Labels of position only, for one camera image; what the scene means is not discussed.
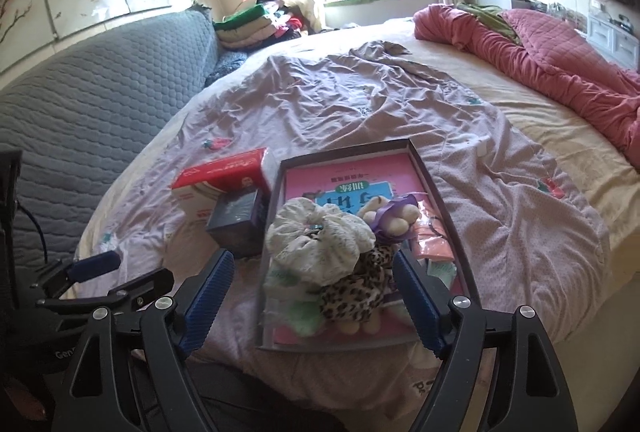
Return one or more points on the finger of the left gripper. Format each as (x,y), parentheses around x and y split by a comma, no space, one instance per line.
(130,296)
(81,270)

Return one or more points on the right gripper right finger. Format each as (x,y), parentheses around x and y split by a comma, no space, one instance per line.
(528,390)

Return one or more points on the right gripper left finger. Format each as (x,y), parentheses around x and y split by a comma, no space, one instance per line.
(98,393)

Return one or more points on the pale green soft item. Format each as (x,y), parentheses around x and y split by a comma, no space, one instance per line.
(282,286)

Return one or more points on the green round plush ball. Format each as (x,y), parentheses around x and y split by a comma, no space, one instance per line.
(304,318)

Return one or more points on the white floral scrunchie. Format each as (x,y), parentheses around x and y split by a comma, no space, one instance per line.
(320,244)

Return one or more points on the pink dress teddy bear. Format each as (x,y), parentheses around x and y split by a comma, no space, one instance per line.
(371,326)

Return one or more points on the leopard print scrunchie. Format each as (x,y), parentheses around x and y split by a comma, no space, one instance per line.
(356,296)

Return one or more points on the purple dress teddy bear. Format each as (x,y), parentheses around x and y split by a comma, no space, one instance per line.
(390,219)

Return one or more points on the red white tissue box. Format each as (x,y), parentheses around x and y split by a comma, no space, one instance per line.
(198,188)

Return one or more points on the dark blue small box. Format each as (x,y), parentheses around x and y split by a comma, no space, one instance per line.
(238,221)

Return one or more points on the dark shallow box tray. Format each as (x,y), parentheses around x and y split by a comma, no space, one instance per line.
(272,211)

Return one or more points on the grey quilted headboard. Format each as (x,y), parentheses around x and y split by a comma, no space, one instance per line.
(82,116)

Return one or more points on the pink children's book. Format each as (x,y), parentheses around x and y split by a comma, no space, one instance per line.
(340,181)

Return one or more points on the beige round mattress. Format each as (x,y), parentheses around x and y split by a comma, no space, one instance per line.
(609,182)

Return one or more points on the folded clothes pile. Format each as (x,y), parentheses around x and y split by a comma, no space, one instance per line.
(266,23)

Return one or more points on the pink quilt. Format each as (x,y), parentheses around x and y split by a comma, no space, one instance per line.
(551,58)

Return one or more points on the white drawer cabinet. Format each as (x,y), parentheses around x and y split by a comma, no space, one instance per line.
(614,43)

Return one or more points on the green cloth on quilt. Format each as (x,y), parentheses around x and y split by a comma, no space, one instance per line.
(491,17)

